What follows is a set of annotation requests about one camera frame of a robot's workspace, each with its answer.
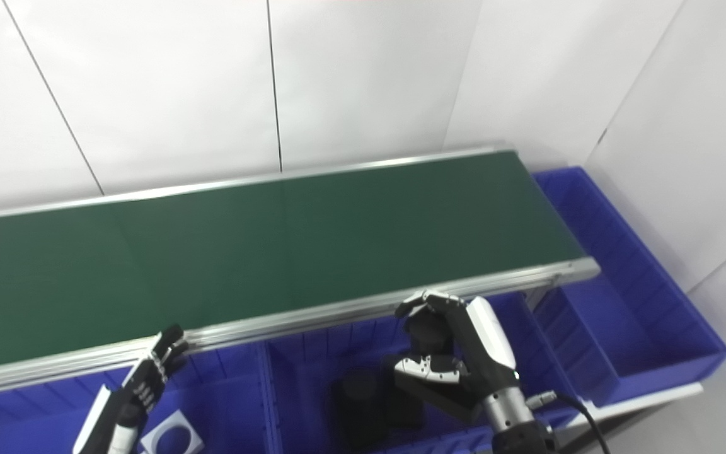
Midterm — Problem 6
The blue plastic bin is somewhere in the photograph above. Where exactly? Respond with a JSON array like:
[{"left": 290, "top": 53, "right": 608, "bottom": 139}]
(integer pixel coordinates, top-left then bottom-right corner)
[
  {"left": 0, "top": 344, "right": 270, "bottom": 454},
  {"left": 259, "top": 292, "right": 592, "bottom": 454},
  {"left": 530, "top": 166, "right": 726, "bottom": 408}
]

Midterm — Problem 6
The white part with round hole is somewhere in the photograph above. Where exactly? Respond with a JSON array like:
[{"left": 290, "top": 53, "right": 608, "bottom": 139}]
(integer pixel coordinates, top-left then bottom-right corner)
[{"left": 139, "top": 410, "right": 205, "bottom": 454}]

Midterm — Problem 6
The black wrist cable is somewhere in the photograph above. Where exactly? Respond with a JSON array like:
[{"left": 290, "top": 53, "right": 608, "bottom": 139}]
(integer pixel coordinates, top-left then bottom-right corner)
[{"left": 526, "top": 391, "right": 613, "bottom": 454}]

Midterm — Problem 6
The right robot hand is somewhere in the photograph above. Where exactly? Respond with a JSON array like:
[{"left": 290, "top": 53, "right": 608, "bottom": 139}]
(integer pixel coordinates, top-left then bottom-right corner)
[{"left": 393, "top": 290, "right": 521, "bottom": 398}]

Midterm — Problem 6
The aluminium conveyor leg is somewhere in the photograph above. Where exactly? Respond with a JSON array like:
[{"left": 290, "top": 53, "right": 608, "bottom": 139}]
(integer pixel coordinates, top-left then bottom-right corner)
[{"left": 519, "top": 285, "right": 560, "bottom": 311}]

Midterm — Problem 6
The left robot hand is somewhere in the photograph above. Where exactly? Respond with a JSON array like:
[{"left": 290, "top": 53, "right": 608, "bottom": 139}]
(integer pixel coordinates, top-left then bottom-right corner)
[{"left": 73, "top": 325, "right": 190, "bottom": 454}]

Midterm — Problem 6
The green conveyor belt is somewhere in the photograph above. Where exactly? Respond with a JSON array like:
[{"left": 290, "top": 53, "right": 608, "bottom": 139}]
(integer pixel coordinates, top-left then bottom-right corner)
[{"left": 0, "top": 148, "right": 602, "bottom": 399}]

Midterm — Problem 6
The black cylinder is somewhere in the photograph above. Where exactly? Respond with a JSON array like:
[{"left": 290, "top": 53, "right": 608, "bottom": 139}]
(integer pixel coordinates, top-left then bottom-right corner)
[
  {"left": 382, "top": 308, "right": 487, "bottom": 424},
  {"left": 330, "top": 368, "right": 425, "bottom": 452}
]

